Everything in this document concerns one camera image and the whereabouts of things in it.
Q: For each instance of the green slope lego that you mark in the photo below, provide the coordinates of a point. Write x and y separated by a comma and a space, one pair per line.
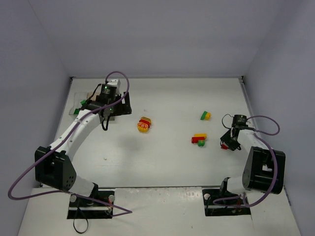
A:
203, 115

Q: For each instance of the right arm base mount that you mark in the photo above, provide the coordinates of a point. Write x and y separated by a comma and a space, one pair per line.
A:
218, 204

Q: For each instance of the yellow small lego brick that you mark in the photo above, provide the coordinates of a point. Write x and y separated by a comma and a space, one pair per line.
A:
207, 116

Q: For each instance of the clear plastic container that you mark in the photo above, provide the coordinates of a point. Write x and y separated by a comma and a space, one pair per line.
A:
78, 97

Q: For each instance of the red curved lego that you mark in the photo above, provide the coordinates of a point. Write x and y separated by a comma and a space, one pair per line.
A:
143, 123

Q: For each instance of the green lego in container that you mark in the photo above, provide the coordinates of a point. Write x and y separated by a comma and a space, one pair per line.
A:
76, 111

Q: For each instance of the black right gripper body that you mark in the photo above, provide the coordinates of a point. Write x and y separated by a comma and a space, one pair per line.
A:
229, 141

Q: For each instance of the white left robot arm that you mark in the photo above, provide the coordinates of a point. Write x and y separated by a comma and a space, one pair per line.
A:
56, 169

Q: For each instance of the yellow long lego brick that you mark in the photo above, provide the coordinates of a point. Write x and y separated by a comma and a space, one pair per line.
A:
201, 135

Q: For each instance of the yellow butterfly print lego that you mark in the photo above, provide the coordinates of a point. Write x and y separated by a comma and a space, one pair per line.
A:
142, 129

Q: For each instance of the red long lego brick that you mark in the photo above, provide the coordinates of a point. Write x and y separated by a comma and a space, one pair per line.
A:
195, 139

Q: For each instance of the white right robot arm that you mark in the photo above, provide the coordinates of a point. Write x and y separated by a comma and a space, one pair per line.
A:
264, 167

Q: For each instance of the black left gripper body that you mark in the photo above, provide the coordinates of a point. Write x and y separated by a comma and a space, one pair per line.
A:
124, 105

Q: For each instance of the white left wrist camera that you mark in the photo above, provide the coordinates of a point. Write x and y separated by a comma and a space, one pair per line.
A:
114, 82

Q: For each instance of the green number two lego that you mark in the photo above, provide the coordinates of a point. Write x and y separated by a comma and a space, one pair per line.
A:
201, 143

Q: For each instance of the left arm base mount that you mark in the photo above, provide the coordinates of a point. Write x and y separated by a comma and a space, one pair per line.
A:
81, 208

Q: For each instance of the yellow striped curved lego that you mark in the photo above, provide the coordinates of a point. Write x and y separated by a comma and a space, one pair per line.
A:
146, 119

